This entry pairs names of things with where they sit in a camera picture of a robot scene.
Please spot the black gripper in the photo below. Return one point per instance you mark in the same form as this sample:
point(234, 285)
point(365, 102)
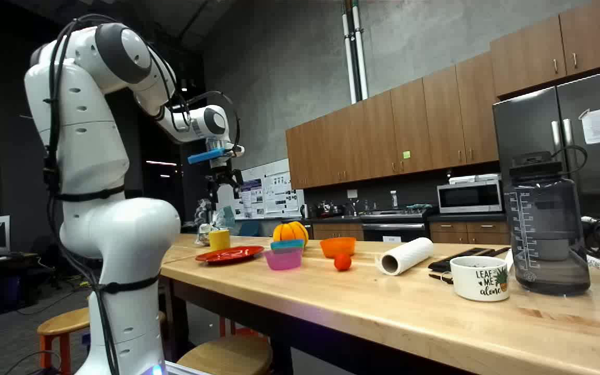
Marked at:
point(223, 177)

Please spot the yellow mug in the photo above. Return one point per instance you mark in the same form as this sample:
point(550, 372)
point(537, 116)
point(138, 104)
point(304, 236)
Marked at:
point(219, 241)

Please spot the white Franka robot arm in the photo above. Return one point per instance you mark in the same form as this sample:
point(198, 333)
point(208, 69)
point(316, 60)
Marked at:
point(105, 236)

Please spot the teal bowl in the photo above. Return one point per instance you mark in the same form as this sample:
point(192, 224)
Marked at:
point(285, 245)

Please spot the pink bowl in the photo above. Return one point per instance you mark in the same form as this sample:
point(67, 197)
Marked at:
point(284, 262)

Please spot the orange bowl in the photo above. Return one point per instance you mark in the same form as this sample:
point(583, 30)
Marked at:
point(338, 246)

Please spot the blue wrist bar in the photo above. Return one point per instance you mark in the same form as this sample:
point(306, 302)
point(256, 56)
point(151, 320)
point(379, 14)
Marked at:
point(204, 155)

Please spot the clear plastic bag with contents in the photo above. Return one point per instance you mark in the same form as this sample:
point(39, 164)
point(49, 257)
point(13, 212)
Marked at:
point(226, 210)

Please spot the red plate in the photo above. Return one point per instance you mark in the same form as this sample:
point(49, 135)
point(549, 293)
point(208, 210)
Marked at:
point(230, 255)

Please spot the orange pumpkin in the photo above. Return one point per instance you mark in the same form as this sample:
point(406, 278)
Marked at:
point(290, 233)

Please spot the black oven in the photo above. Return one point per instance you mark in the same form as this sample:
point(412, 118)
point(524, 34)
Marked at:
point(395, 231)

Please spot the wooden stool red legs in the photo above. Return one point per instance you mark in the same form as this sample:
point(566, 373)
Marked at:
point(227, 355)
point(64, 324)

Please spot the green sticky note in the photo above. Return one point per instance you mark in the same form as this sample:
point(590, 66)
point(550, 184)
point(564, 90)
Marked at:
point(406, 155)

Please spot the white paper towel roll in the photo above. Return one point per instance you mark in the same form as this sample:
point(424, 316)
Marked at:
point(406, 255)

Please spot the steel microwave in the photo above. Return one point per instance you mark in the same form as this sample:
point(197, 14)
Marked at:
point(468, 197)

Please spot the dark equipment cart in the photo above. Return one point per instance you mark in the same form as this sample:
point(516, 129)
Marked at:
point(0, 285)

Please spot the brown base cabinets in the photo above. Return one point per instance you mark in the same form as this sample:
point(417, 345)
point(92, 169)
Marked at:
point(469, 233)

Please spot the black remote controls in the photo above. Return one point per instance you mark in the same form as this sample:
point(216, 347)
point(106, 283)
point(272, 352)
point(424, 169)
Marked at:
point(464, 260)

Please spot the white printed ceramic cup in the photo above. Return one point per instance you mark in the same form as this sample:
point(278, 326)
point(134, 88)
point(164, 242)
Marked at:
point(479, 283)

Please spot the stainless steel refrigerator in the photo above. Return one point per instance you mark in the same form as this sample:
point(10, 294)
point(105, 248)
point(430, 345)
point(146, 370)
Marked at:
point(529, 133)

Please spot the brown cabinet over refrigerator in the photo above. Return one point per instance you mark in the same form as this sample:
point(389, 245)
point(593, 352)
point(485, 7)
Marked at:
point(556, 49)

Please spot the white wall poster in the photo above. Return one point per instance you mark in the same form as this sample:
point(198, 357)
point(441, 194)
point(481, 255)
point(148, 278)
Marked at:
point(269, 191)

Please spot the white wall outlet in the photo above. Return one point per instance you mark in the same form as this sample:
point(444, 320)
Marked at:
point(353, 194)

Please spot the long brown wall cabinets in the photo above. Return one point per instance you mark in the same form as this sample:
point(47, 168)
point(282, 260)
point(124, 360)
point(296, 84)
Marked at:
point(384, 133)

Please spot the steel wall pipe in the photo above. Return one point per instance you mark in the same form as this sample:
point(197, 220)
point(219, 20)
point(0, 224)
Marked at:
point(355, 49)

